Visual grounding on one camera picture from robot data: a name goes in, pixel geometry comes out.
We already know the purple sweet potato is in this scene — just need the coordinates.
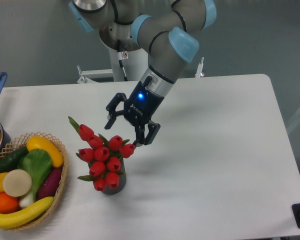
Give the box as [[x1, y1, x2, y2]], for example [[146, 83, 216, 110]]
[[37, 168, 62, 200]]

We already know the woven wicker basket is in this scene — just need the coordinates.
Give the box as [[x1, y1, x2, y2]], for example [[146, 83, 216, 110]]
[[0, 132, 69, 231]]

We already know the dark grey ribbed vase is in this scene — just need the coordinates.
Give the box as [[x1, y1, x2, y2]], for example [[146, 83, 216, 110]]
[[102, 160, 127, 195]]

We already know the yellow banana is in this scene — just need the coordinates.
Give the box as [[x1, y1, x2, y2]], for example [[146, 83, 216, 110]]
[[0, 196, 54, 230]]

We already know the orange fruit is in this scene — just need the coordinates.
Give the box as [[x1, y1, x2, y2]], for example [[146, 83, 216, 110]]
[[0, 192, 19, 214]]

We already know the red tulip bouquet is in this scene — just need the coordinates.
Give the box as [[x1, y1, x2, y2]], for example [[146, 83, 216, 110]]
[[68, 116, 136, 193]]

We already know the white table clamp bracket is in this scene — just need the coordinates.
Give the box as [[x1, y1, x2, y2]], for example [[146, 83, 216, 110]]
[[194, 56, 205, 78]]

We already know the green bok choy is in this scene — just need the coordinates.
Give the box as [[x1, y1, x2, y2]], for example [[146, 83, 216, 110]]
[[17, 149, 52, 209]]

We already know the beige round disc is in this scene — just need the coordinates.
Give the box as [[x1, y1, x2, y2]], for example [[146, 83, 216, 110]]
[[2, 169, 32, 197]]

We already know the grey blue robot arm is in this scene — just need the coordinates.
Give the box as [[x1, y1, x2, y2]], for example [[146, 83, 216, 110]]
[[68, 0, 217, 146]]

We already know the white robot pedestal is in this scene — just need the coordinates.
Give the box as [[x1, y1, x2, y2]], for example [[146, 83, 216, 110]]
[[108, 48, 149, 82]]

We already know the dark green cucumber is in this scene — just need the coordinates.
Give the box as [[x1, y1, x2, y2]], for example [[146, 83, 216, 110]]
[[0, 146, 29, 173]]

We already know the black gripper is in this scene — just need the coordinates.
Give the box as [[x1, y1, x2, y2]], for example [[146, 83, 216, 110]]
[[104, 81, 164, 147]]

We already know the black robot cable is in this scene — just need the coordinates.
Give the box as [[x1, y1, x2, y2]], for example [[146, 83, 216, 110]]
[[116, 39, 129, 82]]

